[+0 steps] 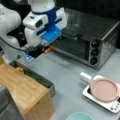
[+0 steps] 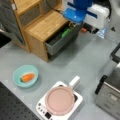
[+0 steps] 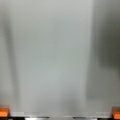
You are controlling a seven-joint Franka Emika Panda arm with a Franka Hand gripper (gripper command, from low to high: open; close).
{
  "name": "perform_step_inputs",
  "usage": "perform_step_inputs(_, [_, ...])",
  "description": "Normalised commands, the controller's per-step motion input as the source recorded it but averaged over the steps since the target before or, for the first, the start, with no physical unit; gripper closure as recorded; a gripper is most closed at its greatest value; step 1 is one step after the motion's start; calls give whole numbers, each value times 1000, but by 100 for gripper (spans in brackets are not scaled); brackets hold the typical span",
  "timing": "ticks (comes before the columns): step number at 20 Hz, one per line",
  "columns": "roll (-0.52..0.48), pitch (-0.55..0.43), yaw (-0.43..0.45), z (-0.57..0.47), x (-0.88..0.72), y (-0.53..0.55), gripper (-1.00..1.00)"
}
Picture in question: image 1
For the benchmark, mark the stainless toaster oven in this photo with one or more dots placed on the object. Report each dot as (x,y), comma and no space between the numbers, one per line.
(88,38)

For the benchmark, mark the pink frying pan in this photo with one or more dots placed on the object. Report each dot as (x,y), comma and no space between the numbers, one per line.
(102,89)

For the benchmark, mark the small orange object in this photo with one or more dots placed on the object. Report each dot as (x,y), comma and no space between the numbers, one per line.
(48,50)

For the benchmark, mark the grey metal drawer bin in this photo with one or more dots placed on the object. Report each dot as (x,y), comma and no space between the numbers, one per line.
(41,79)

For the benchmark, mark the yellow toy vegetable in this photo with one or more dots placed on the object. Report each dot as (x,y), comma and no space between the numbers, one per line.
(20,70)

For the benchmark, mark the teal bowl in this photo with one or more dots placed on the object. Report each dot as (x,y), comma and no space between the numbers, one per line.
(79,116)

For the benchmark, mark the white induction cooker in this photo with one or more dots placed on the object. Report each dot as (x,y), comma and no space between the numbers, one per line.
(113,106)

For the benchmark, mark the green toy vegetable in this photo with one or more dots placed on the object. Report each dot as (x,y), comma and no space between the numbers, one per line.
(33,78)

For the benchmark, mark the wooden shelf cabinet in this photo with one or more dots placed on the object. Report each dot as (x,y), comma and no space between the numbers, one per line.
(32,99)

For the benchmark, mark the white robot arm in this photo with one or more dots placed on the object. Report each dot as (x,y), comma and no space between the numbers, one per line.
(10,20)

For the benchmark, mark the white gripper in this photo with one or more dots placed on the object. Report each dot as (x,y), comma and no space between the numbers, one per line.
(35,26)

